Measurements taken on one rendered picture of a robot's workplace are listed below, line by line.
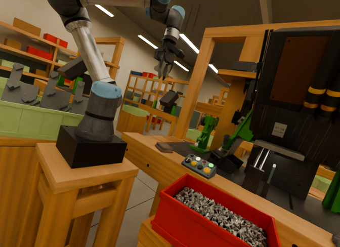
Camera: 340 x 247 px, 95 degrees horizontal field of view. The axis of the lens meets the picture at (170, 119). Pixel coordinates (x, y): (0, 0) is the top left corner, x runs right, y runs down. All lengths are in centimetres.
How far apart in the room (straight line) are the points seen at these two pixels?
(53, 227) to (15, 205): 57
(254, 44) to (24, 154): 162
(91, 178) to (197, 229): 38
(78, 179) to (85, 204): 14
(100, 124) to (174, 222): 44
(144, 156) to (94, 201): 35
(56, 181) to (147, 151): 48
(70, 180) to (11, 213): 70
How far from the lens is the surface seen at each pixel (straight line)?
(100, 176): 66
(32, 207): 95
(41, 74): 698
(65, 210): 68
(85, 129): 69
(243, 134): 93
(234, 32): 156
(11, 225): 133
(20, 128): 108
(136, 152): 99
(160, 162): 87
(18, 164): 113
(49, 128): 107
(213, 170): 77
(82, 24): 90
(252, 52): 144
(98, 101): 67
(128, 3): 80
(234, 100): 134
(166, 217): 52
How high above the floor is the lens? 117
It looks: 5 degrees down
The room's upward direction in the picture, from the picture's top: 17 degrees clockwise
